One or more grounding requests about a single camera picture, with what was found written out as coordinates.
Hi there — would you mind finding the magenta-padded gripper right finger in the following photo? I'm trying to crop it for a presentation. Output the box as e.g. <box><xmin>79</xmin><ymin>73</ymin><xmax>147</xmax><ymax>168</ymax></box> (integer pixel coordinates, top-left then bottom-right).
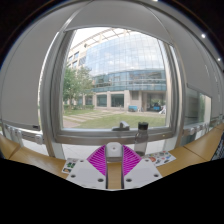
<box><xmin>121</xmin><ymin>144</ymin><xmax>164</xmax><ymax>191</ymax></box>

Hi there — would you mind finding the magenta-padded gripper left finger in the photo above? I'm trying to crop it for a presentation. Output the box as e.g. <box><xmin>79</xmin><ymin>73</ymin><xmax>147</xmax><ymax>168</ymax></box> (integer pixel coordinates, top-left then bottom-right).
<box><xmin>65</xmin><ymin>144</ymin><xmax>108</xmax><ymax>191</ymax></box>

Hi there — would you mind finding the sticker sheet with green stickers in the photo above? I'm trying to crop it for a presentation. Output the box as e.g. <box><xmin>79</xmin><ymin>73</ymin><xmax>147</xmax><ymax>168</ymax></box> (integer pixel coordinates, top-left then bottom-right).
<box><xmin>61</xmin><ymin>157</ymin><xmax>81</xmax><ymax>175</ymax></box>

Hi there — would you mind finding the sticker sheet with red stickers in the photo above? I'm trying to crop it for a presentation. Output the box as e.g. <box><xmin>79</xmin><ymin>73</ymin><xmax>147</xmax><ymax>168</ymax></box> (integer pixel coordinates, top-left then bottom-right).
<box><xmin>143</xmin><ymin>150</ymin><xmax>177</xmax><ymax>168</ymax></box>

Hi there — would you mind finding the green tree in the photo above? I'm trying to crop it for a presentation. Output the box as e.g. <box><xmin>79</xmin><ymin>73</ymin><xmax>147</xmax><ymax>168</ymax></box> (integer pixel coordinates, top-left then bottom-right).
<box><xmin>62</xmin><ymin>64</ymin><xmax>95</xmax><ymax>111</ymax></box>

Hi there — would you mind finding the glass-fronted building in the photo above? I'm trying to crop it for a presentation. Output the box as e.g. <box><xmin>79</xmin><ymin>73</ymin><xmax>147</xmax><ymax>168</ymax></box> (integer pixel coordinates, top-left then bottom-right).
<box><xmin>66</xmin><ymin>28</ymin><xmax>168</xmax><ymax>113</ymax></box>

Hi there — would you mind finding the grey roller blind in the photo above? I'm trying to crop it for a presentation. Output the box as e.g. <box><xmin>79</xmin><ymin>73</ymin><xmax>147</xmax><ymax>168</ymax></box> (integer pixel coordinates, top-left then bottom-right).
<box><xmin>0</xmin><ymin>19</ymin><xmax>64</xmax><ymax>132</ymax></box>

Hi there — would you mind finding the group of ceiling lights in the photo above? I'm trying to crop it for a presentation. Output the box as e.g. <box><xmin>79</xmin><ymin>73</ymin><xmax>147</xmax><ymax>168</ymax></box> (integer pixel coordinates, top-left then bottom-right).
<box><xmin>151</xmin><ymin>0</ymin><xmax>223</xmax><ymax>63</ymax></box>

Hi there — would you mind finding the grey window frame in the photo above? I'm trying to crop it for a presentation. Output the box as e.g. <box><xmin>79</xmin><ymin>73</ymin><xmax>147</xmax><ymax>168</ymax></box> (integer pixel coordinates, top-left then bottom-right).
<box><xmin>39</xmin><ymin>19</ymin><xmax>188</xmax><ymax>160</ymax></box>

